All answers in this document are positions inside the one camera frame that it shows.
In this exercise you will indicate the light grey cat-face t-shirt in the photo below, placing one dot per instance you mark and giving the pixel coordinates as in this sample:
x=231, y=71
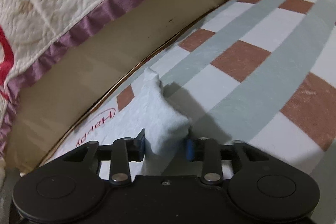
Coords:
x=165, y=126

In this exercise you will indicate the checkered pastel floor rug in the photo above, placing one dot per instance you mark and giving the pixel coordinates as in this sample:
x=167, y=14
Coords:
x=259, y=71

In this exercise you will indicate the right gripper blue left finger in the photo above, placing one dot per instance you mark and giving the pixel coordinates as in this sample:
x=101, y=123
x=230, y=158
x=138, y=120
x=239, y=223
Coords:
x=136, y=147

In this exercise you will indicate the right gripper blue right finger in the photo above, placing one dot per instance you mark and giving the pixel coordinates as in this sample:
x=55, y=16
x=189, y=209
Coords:
x=195, y=149

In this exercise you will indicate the beige bed base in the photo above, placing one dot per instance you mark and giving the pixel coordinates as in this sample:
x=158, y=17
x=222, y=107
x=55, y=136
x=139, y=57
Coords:
x=77, y=70

